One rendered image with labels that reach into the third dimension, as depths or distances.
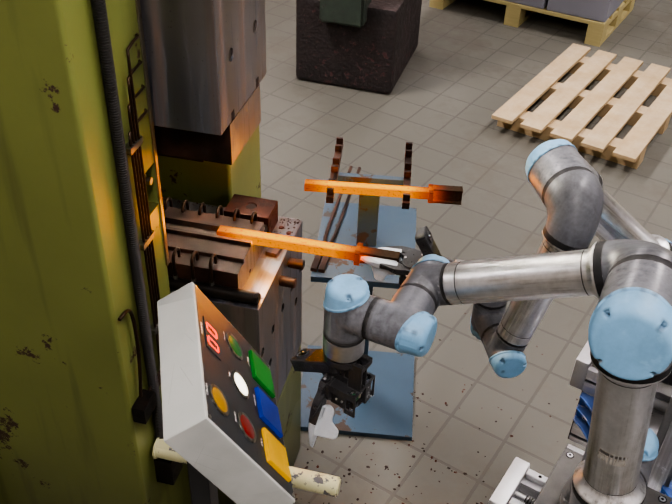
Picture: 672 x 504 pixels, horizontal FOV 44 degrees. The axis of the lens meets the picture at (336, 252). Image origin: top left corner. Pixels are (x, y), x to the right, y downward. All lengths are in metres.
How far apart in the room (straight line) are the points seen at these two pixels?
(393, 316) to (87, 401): 0.79
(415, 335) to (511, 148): 3.22
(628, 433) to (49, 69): 1.06
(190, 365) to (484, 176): 3.01
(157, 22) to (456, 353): 1.96
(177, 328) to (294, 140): 3.03
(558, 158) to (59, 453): 1.30
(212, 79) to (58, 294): 0.51
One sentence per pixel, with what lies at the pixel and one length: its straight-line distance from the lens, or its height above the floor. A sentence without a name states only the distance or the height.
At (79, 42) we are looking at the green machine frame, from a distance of 1.42.
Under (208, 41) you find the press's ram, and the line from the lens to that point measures 1.59.
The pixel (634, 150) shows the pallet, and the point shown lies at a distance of 4.49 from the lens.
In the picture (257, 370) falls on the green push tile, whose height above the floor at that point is 1.03.
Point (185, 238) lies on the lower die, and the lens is 2.03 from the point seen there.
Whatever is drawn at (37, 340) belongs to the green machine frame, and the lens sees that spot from 1.83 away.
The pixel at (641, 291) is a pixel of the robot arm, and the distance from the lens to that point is 1.21.
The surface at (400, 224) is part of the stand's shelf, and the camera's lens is 2.64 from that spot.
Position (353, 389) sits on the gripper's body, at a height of 1.07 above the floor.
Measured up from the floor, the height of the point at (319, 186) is 0.94.
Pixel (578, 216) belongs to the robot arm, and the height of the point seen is 1.27.
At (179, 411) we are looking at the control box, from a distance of 1.36.
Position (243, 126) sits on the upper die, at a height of 1.32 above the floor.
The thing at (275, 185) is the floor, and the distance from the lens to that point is 4.06.
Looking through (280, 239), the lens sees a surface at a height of 1.01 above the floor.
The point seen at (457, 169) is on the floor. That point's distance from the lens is 4.27.
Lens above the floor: 2.17
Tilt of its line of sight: 37 degrees down
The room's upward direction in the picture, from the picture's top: 2 degrees clockwise
